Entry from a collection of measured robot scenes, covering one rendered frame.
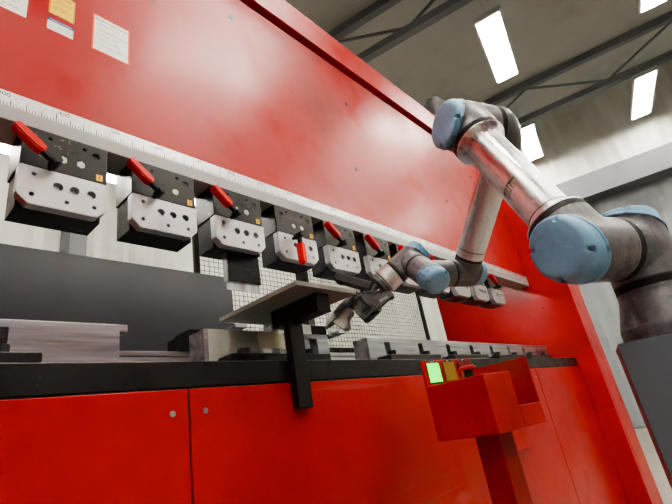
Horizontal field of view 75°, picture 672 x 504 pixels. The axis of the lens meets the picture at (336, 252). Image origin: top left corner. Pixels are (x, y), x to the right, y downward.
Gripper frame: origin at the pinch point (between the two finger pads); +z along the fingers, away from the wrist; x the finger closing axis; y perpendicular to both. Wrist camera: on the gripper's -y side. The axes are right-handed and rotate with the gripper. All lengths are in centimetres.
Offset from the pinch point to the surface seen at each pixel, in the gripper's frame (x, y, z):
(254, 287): -20.2, -14.0, 6.9
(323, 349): -5.1, 6.3, 4.9
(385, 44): 295, -304, -249
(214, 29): -29, -85, -33
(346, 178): 16, -41, -38
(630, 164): 593, -42, -501
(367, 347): 12.4, 10.3, -3.9
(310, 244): -6.1, -19.7, -11.6
